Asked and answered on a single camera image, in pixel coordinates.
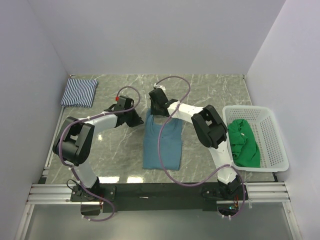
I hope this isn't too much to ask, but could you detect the teal blue tank top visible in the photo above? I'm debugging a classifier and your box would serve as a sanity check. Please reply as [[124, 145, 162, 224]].
[[142, 109, 183, 171]]

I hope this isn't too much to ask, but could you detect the blue white striped tank top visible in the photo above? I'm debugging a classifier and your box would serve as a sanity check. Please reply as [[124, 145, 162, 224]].
[[60, 78, 99, 108]]

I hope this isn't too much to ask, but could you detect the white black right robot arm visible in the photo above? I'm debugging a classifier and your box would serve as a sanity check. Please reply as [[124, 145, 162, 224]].
[[149, 88, 242, 200]]

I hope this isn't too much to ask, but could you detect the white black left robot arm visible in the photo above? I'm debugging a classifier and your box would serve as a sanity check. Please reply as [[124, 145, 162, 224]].
[[52, 95, 144, 201]]

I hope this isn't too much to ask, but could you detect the green tank top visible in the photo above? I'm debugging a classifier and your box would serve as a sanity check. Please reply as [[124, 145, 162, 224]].
[[228, 119, 261, 168]]

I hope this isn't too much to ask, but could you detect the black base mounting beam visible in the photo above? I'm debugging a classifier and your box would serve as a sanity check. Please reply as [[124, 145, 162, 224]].
[[70, 182, 248, 215]]

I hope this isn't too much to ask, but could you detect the white plastic laundry basket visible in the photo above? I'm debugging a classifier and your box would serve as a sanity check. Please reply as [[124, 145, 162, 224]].
[[222, 105, 289, 173]]

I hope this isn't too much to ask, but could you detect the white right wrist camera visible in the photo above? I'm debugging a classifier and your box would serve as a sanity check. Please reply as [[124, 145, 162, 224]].
[[153, 83, 166, 93]]

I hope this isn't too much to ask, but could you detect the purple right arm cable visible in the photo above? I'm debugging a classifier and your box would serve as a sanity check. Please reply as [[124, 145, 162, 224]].
[[153, 76, 247, 217]]

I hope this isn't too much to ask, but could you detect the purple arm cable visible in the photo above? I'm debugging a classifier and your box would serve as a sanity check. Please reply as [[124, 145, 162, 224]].
[[58, 86, 141, 223], [153, 76, 247, 217]]

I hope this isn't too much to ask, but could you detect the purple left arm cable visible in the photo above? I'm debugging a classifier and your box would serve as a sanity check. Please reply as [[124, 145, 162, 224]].
[[58, 86, 141, 223]]

